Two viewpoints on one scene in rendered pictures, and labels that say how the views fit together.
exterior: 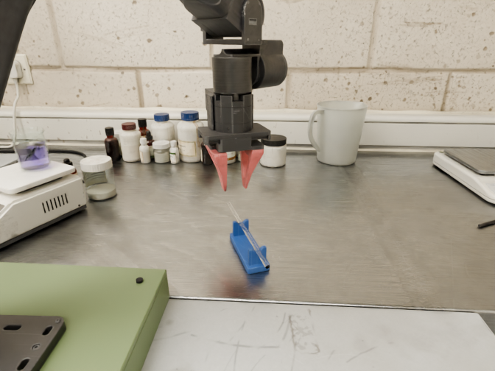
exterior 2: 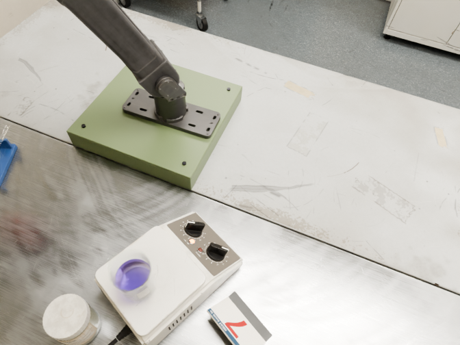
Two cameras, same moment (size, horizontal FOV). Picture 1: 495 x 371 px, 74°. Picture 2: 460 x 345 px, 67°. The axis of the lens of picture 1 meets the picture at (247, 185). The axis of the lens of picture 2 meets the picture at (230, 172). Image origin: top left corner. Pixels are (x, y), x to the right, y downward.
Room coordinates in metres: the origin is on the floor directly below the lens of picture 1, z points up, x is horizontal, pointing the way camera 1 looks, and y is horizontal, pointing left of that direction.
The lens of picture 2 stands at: (0.67, 0.53, 1.50)
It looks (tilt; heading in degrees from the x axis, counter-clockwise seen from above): 56 degrees down; 194
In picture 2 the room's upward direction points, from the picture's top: 6 degrees clockwise
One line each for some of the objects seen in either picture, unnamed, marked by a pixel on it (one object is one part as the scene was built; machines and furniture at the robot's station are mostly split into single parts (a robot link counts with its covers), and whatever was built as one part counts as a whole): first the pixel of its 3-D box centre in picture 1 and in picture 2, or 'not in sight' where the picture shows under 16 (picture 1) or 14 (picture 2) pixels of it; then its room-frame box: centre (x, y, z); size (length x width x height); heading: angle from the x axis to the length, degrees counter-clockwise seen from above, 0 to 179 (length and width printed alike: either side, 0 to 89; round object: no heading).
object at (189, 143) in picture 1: (191, 135); not in sight; (0.87, 0.15, 0.96); 0.07 x 0.07 x 0.13
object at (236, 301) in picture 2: not in sight; (239, 323); (0.55, 0.54, 0.92); 0.09 x 0.06 x 0.04; 60
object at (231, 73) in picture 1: (235, 74); not in sight; (0.51, 0.02, 1.16); 0.07 x 0.06 x 0.07; 139
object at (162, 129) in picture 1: (163, 134); not in sight; (0.92, 0.24, 0.96); 0.06 x 0.06 x 0.11
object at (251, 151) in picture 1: (236, 161); not in sight; (0.50, 0.02, 1.02); 0.07 x 0.07 x 0.09; 18
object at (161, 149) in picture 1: (162, 152); not in sight; (0.85, 0.23, 0.93); 0.05 x 0.05 x 0.05
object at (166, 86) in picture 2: not in sight; (163, 77); (0.22, 0.27, 1.05); 0.09 x 0.06 x 0.06; 49
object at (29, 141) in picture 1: (32, 149); (132, 276); (0.57, 0.38, 1.02); 0.06 x 0.05 x 0.08; 83
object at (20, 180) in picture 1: (26, 174); (150, 276); (0.55, 0.40, 0.98); 0.12 x 0.12 x 0.01; 62
